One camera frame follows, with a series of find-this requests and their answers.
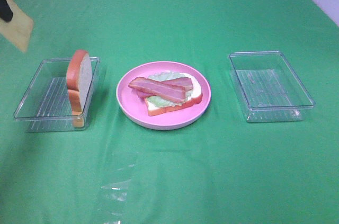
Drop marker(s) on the yellow cheese slice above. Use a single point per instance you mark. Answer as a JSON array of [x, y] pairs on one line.
[[18, 30]]

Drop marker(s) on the bread slice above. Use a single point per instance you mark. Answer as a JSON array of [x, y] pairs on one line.
[[159, 111], [78, 81]]

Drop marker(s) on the pink ham strip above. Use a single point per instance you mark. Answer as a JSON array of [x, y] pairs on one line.
[[141, 94]]

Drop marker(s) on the green lettuce leaf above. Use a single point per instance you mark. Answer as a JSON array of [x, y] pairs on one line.
[[190, 83]]

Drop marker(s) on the wavy bacon strip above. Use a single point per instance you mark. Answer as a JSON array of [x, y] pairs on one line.
[[173, 93]]

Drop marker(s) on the clear left plastic container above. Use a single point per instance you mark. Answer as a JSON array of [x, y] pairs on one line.
[[45, 106]]

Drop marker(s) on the clear plastic container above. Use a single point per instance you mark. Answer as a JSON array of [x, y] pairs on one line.
[[268, 88], [45, 106]]

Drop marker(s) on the pink round plate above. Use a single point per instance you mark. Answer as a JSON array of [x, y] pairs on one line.
[[135, 108]]

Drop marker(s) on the clear tape patch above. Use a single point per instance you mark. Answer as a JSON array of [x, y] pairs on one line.
[[114, 188]]

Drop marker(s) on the green tablecloth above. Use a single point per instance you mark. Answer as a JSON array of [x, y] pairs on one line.
[[220, 169]]

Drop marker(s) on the clear right plastic container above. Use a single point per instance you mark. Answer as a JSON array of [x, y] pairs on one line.
[[268, 88]]

